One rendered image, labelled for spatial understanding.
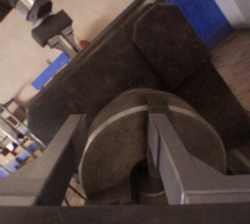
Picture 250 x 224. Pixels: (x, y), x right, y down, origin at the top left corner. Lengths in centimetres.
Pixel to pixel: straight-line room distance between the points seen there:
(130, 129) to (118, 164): 7
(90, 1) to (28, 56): 165
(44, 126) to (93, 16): 339
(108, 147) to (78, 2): 370
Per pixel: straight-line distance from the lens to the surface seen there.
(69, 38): 67
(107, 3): 383
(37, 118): 55
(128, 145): 29
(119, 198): 32
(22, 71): 432
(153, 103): 26
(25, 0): 68
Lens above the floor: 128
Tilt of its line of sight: 13 degrees down
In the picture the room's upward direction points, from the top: 43 degrees counter-clockwise
